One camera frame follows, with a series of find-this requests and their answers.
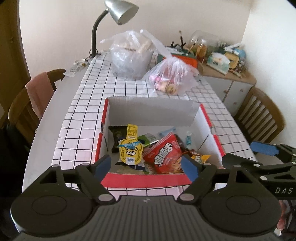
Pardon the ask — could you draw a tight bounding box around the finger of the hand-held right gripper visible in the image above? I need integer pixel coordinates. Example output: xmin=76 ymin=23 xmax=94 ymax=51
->
xmin=250 ymin=141 xmax=296 ymax=163
xmin=221 ymin=153 xmax=296 ymax=183

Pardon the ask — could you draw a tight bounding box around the yellow cartoon snack packet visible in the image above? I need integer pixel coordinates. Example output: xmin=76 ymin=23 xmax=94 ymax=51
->
xmin=118 ymin=124 xmax=145 ymax=171

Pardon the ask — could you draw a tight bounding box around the black jacket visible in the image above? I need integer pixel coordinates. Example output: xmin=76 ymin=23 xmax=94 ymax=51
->
xmin=0 ymin=123 xmax=35 ymax=209

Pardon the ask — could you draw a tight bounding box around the pink towel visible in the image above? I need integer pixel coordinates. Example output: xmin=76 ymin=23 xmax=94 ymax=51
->
xmin=25 ymin=72 xmax=55 ymax=120

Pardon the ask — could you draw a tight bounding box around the silver desk lamp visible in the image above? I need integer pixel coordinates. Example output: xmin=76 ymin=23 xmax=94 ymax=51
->
xmin=89 ymin=0 xmax=139 ymax=58

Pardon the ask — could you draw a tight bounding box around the orange box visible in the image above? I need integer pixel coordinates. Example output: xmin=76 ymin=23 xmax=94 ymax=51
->
xmin=158 ymin=52 xmax=199 ymax=67

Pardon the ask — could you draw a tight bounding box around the black pen holder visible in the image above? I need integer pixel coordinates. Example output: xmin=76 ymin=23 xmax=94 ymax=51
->
xmin=170 ymin=30 xmax=188 ymax=52

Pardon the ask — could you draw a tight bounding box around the white sideboard cabinet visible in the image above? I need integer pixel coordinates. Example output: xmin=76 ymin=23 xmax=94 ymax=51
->
xmin=196 ymin=62 xmax=257 ymax=116

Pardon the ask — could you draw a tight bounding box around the person's right hand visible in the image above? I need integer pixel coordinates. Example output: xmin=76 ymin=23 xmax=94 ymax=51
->
xmin=279 ymin=201 xmax=296 ymax=235

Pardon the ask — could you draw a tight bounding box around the white checked tablecloth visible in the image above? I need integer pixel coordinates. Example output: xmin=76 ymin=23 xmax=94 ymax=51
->
xmin=52 ymin=50 xmax=258 ymax=197

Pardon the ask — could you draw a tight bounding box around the large clear plastic bag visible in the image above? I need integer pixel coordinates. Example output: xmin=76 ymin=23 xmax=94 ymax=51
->
xmin=100 ymin=29 xmax=173 ymax=79

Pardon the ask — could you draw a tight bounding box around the wooden chair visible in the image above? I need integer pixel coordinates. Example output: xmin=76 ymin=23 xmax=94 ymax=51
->
xmin=233 ymin=87 xmax=285 ymax=143
xmin=7 ymin=68 xmax=66 ymax=132

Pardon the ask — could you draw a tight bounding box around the wooden door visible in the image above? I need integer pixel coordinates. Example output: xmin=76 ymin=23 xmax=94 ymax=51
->
xmin=0 ymin=0 xmax=30 ymax=112

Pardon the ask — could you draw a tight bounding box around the white and green tissue box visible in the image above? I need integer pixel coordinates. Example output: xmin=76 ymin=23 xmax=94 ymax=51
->
xmin=206 ymin=52 xmax=229 ymax=75

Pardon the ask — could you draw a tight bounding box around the large clear glass jar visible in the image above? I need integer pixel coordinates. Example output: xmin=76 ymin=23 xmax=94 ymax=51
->
xmin=188 ymin=30 xmax=220 ymax=56

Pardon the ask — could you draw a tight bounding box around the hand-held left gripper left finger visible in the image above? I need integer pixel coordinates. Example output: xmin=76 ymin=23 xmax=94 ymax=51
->
xmin=38 ymin=155 xmax=116 ymax=205

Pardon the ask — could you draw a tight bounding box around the small clear package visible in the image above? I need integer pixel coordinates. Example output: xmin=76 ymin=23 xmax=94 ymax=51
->
xmin=63 ymin=58 xmax=89 ymax=76

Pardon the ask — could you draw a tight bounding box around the green snack packet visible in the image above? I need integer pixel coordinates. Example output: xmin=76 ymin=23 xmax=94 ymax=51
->
xmin=139 ymin=133 xmax=160 ymax=147

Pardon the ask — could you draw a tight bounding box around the black snack packet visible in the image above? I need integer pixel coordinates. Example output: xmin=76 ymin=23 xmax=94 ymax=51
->
xmin=108 ymin=125 xmax=129 ymax=153

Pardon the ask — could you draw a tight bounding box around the amber glass jar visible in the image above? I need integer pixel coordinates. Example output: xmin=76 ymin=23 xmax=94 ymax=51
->
xmin=196 ymin=40 xmax=207 ymax=62

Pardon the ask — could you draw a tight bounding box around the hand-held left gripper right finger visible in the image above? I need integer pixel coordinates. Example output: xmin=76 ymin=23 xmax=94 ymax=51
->
xmin=177 ymin=155 xmax=259 ymax=205

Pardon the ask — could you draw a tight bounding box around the light blue snack packet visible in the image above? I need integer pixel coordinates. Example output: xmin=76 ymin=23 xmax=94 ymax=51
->
xmin=158 ymin=127 xmax=176 ymax=138

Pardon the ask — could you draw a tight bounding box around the red snack packet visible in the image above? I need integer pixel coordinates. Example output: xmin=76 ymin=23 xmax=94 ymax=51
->
xmin=143 ymin=132 xmax=185 ymax=175

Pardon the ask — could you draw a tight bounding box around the small plastic bag of sweets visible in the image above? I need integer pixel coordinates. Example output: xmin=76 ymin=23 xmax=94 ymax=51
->
xmin=142 ymin=54 xmax=200 ymax=96

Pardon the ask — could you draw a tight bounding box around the red cardboard box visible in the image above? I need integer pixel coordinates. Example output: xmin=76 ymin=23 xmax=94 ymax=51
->
xmin=95 ymin=97 xmax=226 ymax=188

